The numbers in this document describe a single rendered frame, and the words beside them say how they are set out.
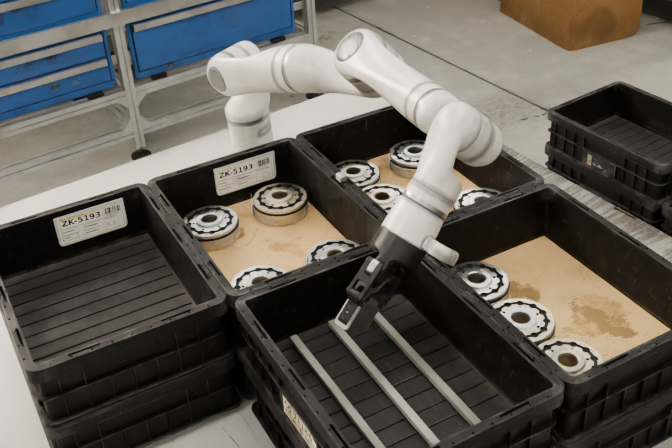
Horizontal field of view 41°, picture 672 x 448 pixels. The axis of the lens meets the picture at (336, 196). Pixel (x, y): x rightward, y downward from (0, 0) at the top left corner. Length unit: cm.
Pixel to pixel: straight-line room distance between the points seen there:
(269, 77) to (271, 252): 33
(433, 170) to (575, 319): 37
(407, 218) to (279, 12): 259
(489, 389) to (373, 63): 53
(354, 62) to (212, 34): 220
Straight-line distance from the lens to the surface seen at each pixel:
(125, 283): 159
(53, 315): 156
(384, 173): 180
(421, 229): 123
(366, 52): 146
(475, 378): 135
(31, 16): 334
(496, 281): 147
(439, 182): 124
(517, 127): 371
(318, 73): 162
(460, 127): 123
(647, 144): 265
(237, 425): 148
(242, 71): 176
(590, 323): 146
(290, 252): 159
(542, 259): 158
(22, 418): 159
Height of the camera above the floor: 177
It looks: 33 degrees down
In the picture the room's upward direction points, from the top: 4 degrees counter-clockwise
